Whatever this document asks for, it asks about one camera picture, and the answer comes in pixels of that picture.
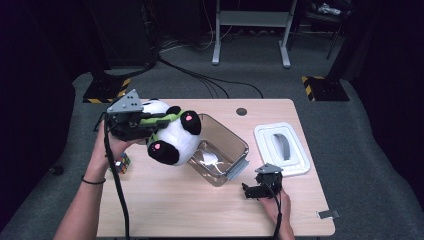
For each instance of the clear brown storage box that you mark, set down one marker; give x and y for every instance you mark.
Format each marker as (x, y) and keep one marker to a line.
(226, 143)

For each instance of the colourful puzzle cube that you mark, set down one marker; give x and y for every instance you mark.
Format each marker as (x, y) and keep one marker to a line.
(121, 163)

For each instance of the panda plush toy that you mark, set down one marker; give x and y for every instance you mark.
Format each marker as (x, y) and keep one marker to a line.
(176, 136)

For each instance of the dark chair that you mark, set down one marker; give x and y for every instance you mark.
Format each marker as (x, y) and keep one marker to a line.
(328, 23)

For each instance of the black yellow striped base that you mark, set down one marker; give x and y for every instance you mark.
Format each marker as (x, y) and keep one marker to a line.
(325, 89)
(103, 91)

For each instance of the grey tape strip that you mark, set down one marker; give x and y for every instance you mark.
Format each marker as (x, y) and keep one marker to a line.
(328, 214)

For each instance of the dark cabinet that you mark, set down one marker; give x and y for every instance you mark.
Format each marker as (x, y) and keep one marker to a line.
(121, 31)

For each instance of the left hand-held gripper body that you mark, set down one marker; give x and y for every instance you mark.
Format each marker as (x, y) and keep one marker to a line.
(128, 125)

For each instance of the white paper tag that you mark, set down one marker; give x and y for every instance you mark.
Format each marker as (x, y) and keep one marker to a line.
(210, 158)

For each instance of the black wristband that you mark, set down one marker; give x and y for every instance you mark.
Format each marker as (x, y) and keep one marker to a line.
(93, 181)

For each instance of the person's right hand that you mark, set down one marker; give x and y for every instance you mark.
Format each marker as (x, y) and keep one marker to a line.
(276, 210)

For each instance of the person's left hand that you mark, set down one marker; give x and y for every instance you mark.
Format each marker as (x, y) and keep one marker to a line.
(106, 153)

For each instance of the white crumpled cloth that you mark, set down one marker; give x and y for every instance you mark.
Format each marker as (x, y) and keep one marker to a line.
(328, 9)

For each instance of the small black round object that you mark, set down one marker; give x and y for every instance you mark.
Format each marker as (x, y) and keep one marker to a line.
(57, 170)

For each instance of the white metal stand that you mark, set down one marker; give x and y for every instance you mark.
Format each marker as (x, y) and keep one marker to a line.
(255, 18)

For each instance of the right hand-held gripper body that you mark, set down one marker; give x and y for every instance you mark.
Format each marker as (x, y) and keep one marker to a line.
(269, 183)

